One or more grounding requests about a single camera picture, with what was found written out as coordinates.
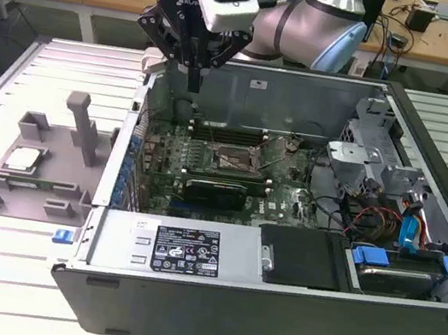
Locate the blue data wire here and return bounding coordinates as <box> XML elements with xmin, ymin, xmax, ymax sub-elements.
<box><xmin>393</xmin><ymin>188</ymin><xmax>432</xmax><ymax>256</ymax></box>

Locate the silver drive cage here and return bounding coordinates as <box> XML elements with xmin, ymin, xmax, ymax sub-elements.
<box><xmin>315</xmin><ymin>89</ymin><xmax>448</xmax><ymax>221</ymax></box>

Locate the blue case latch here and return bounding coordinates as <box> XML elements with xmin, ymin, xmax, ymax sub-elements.
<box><xmin>51</xmin><ymin>226</ymin><xmax>76</xmax><ymax>248</ymax></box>

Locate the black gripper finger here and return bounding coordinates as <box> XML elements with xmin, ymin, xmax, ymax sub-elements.
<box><xmin>126</xmin><ymin>1</ymin><xmax>208</xmax><ymax>92</ymax></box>
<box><xmin>192</xmin><ymin>21</ymin><xmax>256</xmax><ymax>102</ymax></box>

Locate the black upright box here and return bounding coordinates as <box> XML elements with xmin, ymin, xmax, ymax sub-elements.
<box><xmin>353</xmin><ymin>0</ymin><xmax>387</xmax><ymax>47</ymax></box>

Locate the green RAM stick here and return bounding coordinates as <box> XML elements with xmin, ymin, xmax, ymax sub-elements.
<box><xmin>3</xmin><ymin>172</ymin><xmax>76</xmax><ymax>197</ymax></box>

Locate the blue card retainer strip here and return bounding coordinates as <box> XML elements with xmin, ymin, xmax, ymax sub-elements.
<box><xmin>110</xmin><ymin>131</ymin><xmax>144</xmax><ymax>209</ymax></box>

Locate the black RAM slot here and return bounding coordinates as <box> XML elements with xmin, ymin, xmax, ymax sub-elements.
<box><xmin>184</xmin><ymin>166</ymin><xmax>272</xmax><ymax>186</ymax></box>
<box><xmin>183</xmin><ymin>168</ymin><xmax>272</xmax><ymax>190</ymax></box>
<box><xmin>193</xmin><ymin>118</ymin><xmax>266</xmax><ymax>137</ymax></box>
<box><xmin>192</xmin><ymin>130</ymin><xmax>266</xmax><ymax>149</ymax></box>
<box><xmin>184</xmin><ymin>162</ymin><xmax>272</xmax><ymax>184</ymax></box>
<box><xmin>193</xmin><ymin>122</ymin><xmax>266</xmax><ymax>141</ymax></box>
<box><xmin>182</xmin><ymin>172</ymin><xmax>272</xmax><ymax>193</ymax></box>
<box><xmin>192</xmin><ymin>126</ymin><xmax>265</xmax><ymax>144</ymax></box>

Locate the open black PC case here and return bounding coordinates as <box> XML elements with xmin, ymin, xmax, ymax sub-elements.
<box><xmin>35</xmin><ymin>26</ymin><xmax>448</xmax><ymax>335</ymax></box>

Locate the grey parts rack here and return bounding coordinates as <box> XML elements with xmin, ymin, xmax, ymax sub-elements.
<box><xmin>0</xmin><ymin>78</ymin><xmax>127</xmax><ymax>236</ymax></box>

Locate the black plastic shroud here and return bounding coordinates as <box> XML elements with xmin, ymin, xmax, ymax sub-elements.
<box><xmin>250</xmin><ymin>219</ymin><xmax>355</xmax><ymax>297</ymax></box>

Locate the CPU socket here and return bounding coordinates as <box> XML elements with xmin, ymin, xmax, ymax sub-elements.
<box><xmin>209</xmin><ymin>139</ymin><xmax>267</xmax><ymax>180</ymax></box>

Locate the grey case latch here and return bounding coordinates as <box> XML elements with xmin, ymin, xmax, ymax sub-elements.
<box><xmin>139</xmin><ymin>44</ymin><xmax>171</xmax><ymax>78</ymax></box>

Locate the green motherboard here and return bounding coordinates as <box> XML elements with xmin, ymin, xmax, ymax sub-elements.
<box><xmin>123</xmin><ymin>107</ymin><xmax>333</xmax><ymax>244</ymax></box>

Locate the hard disk in blue carrier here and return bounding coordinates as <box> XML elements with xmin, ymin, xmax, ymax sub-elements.
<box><xmin>339</xmin><ymin>237</ymin><xmax>448</xmax><ymax>309</ymax></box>

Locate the silver square CPU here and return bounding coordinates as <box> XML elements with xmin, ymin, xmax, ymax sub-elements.
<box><xmin>3</xmin><ymin>144</ymin><xmax>48</xmax><ymax>179</ymax></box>

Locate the red flat wire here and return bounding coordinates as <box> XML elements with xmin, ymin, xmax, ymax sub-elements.
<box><xmin>416</xmin><ymin>210</ymin><xmax>439</xmax><ymax>254</ymax></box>

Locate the small black adapter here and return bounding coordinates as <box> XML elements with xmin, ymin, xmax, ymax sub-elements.
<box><xmin>403</xmin><ymin>3</ymin><xmax>436</xmax><ymax>36</ymax></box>

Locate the silver power supply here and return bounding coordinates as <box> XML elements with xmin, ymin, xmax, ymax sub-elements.
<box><xmin>84</xmin><ymin>197</ymin><xmax>274</xmax><ymax>296</ymax></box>

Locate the small black device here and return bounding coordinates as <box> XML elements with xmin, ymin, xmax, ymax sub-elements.
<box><xmin>389</xmin><ymin>31</ymin><xmax>410</xmax><ymax>52</ymax></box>

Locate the yellow power wire bundle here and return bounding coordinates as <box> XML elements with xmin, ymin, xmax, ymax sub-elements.
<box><xmin>374</xmin><ymin>211</ymin><xmax>404</xmax><ymax>248</ymax></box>

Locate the black graphics card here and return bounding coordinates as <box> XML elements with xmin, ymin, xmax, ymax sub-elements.
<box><xmin>180</xmin><ymin>173</ymin><xmax>251</xmax><ymax>215</ymax></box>

